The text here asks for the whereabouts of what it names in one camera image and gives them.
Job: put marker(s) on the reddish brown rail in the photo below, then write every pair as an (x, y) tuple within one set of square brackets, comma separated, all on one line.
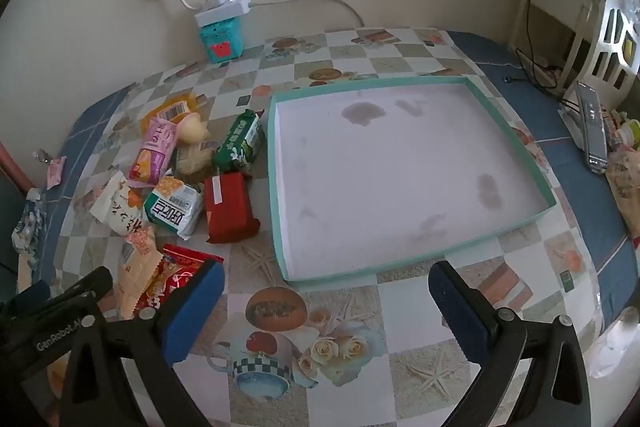
[(12, 167)]

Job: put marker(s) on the white and green snack packet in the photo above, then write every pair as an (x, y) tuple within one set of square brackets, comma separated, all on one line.
[(172, 207)]

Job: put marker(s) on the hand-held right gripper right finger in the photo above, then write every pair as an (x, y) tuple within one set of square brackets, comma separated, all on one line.
[(460, 312)]

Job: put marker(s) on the white orange-printed snack packet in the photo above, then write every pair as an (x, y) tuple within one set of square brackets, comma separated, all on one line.
[(117, 207)]

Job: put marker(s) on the orange packet with barcode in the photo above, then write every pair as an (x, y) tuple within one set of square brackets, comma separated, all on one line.
[(167, 107)]

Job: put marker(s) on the clear plastic bag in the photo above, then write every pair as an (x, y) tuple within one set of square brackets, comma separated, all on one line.
[(615, 342)]

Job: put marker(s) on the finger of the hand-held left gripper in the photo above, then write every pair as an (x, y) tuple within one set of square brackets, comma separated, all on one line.
[(82, 283)]

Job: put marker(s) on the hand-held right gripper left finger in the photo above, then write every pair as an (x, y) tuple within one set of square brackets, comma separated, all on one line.
[(195, 307)]

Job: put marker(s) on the shiny red snack packet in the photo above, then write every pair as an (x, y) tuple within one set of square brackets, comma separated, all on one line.
[(170, 277)]

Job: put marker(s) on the cream pudding cup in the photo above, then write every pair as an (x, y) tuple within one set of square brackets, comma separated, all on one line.
[(192, 129)]

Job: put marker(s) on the long orange snack packet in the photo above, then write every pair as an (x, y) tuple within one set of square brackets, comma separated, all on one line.
[(135, 267)]

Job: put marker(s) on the pink snack packet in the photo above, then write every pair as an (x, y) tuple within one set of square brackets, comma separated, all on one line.
[(152, 152)]

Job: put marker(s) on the teal shallow cardboard tray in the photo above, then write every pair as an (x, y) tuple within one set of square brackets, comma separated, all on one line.
[(390, 177)]

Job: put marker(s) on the checkered printed tablecloth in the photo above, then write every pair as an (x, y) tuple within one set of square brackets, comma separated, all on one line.
[(350, 307)]

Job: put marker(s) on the white lattice panel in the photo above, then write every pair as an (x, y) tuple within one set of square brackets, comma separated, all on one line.
[(600, 42)]

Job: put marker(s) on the black remote control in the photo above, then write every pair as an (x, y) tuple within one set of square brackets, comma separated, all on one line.
[(592, 127)]

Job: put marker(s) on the small metal keys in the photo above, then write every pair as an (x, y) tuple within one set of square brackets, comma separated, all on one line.
[(42, 155)]

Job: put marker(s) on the teal paper box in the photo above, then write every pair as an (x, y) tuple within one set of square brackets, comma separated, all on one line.
[(220, 39)]

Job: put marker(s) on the plastic bag with printed contents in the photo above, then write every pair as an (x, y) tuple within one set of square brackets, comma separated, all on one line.
[(625, 187)]

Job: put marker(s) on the white power strip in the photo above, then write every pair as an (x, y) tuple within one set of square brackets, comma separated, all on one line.
[(225, 9)]

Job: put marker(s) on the dark red snack packet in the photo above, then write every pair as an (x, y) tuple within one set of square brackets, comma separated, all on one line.
[(230, 207)]

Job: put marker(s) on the crumpled blue white wrapper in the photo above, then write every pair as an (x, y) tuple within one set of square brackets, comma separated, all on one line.
[(30, 222)]

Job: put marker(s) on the small pink wrapper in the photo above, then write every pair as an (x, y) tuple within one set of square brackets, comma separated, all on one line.
[(56, 172)]

